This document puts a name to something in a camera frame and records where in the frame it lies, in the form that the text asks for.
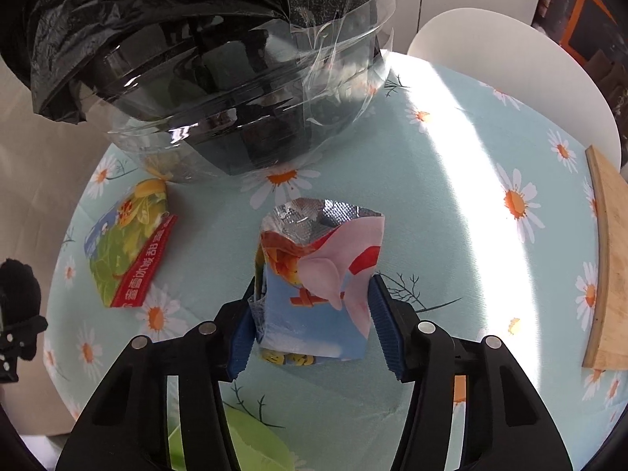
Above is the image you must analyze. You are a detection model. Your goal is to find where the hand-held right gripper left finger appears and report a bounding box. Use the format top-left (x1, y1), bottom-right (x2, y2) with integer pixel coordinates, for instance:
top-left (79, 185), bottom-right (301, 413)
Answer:
top-left (55, 275), bottom-right (256, 471)

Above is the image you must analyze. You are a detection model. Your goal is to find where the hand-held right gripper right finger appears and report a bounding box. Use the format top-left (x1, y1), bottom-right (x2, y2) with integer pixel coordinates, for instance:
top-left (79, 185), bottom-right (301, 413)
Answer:
top-left (368, 274), bottom-right (574, 471)

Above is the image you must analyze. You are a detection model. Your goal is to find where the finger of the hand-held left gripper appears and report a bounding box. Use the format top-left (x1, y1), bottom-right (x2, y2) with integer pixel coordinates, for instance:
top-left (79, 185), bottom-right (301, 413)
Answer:
top-left (0, 257), bottom-right (41, 317)

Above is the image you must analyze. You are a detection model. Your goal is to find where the colourful foil snack wrapper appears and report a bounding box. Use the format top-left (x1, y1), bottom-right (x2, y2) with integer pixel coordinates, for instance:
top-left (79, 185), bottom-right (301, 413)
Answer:
top-left (248, 197), bottom-right (386, 366)

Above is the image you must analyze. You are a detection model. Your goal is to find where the clear bin with black bag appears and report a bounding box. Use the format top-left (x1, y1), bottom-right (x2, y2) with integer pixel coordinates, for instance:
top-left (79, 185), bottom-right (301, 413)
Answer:
top-left (0, 0), bottom-right (420, 184)

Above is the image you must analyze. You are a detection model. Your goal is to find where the green plastic cup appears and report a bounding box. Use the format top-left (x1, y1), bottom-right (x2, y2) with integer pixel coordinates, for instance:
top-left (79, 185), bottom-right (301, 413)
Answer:
top-left (169, 407), bottom-right (305, 471)

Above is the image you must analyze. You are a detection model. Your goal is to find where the green yellow wrapper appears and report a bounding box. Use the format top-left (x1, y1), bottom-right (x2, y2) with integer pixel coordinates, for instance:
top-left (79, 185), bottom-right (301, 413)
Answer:
top-left (84, 179), bottom-right (177, 309)

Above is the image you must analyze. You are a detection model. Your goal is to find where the wooden cutting board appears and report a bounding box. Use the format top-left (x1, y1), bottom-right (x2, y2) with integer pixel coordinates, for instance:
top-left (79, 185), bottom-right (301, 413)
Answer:
top-left (581, 144), bottom-right (628, 371)

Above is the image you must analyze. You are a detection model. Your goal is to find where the white chair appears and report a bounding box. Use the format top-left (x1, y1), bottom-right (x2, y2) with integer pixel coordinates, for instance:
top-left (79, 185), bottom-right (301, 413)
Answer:
top-left (407, 7), bottom-right (620, 168)

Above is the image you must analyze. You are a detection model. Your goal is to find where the orange cardboard box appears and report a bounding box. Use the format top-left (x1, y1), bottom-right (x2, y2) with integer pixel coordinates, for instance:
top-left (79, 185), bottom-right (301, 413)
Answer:
top-left (562, 0), bottom-right (619, 64)

